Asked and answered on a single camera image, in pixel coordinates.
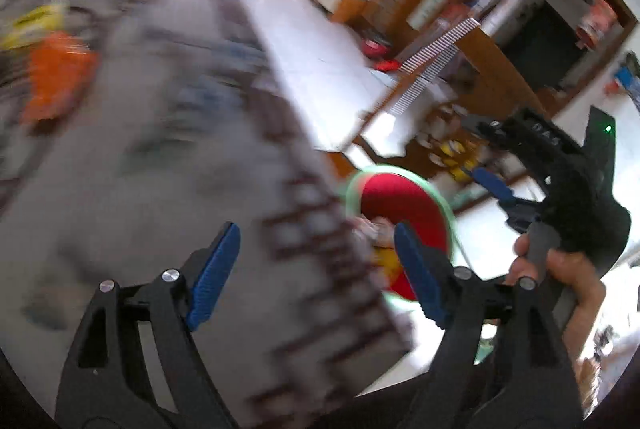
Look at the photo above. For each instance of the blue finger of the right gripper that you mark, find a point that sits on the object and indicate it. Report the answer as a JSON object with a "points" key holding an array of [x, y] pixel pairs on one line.
{"points": [[496, 187], [520, 213]]}

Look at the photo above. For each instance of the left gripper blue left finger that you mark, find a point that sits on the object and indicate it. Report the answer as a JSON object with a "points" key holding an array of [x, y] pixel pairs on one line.
{"points": [[105, 382]]}

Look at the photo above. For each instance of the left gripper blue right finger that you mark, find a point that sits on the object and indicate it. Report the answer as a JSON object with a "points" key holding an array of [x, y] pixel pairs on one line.
{"points": [[501, 362]]}

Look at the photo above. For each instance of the person right hand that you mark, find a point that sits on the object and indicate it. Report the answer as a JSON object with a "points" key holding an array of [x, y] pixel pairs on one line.
{"points": [[576, 272]]}

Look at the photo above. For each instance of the red bin green rim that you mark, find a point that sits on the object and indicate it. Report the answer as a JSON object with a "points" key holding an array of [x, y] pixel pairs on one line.
{"points": [[384, 196]]}

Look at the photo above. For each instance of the carved wooden chair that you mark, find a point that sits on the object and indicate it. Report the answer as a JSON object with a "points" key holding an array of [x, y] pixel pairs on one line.
{"points": [[417, 124]]}

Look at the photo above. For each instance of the patterned grey tablecloth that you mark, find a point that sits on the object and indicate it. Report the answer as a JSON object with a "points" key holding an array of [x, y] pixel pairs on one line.
{"points": [[185, 129]]}

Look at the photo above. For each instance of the orange snack bag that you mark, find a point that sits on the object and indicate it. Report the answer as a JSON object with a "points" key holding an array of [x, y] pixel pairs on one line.
{"points": [[59, 70]]}

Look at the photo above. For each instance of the yellow snack box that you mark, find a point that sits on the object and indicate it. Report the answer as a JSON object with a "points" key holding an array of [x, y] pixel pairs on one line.
{"points": [[33, 26]]}

